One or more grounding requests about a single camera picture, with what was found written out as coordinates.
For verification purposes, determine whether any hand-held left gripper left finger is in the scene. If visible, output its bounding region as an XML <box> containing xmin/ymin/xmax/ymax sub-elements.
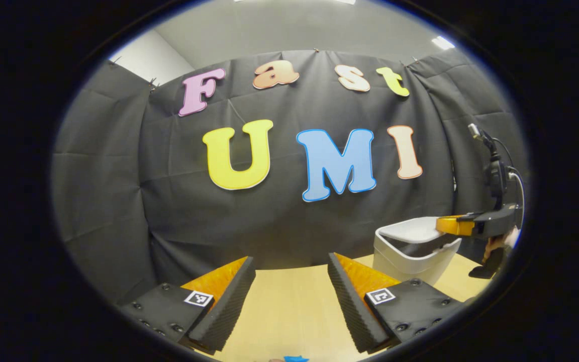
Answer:
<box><xmin>121</xmin><ymin>256</ymin><xmax>256</xmax><ymax>355</ymax></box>

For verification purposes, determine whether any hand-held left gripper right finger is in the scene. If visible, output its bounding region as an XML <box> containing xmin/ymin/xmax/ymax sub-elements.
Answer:
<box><xmin>327</xmin><ymin>252</ymin><xmax>466</xmax><ymax>354</ymax></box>

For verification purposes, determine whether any white desktop garbage bin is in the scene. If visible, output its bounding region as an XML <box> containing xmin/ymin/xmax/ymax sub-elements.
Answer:
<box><xmin>372</xmin><ymin>216</ymin><xmax>462</xmax><ymax>286</ymax></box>

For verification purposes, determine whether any light wooden desktop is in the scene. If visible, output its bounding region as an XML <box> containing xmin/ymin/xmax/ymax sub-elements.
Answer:
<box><xmin>197</xmin><ymin>253</ymin><xmax>491</xmax><ymax>362</ymax></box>

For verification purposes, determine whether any black backdrop cloth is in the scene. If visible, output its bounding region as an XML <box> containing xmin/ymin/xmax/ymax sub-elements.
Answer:
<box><xmin>52</xmin><ymin>48</ymin><xmax>529</xmax><ymax>305</ymax></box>

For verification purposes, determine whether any long ceiling light panel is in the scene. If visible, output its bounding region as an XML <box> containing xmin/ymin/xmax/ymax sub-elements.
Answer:
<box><xmin>234</xmin><ymin>0</ymin><xmax>356</xmax><ymax>5</ymax></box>

